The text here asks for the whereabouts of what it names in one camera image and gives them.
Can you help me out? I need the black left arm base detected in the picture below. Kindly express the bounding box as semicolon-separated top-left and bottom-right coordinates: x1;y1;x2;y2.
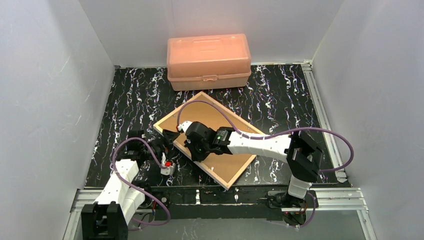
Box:
140;185;171;209

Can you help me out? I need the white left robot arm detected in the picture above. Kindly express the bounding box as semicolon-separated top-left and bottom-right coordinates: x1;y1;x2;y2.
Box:
81;130;180;240

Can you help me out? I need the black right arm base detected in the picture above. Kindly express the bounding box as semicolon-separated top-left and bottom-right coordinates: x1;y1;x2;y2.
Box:
265;190;319;212

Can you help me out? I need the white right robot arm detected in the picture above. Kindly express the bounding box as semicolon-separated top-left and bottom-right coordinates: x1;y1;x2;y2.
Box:
177;121;323;199

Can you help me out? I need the translucent orange plastic box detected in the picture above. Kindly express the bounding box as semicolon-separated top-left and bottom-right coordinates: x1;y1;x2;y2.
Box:
167;33;252;91

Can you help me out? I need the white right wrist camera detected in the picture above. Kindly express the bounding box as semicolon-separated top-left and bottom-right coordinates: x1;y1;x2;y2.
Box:
176;120;193;133

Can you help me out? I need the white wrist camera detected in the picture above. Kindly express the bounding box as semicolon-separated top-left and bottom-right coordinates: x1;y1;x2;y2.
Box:
176;120;193;133
160;161;176;176

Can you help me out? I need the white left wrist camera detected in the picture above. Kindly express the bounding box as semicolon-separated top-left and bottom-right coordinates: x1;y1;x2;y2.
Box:
160;161;176;176

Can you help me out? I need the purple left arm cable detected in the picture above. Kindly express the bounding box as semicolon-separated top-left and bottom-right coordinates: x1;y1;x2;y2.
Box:
111;137;172;232

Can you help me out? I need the aluminium right side rail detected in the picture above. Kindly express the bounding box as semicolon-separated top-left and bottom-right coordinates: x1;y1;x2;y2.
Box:
300;62;343;168

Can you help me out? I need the aluminium rail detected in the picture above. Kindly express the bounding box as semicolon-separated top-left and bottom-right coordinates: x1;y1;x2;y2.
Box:
300;62;343;168
70;188;369;214

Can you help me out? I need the aluminium front rail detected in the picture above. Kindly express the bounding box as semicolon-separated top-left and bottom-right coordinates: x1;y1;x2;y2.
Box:
70;188;369;214

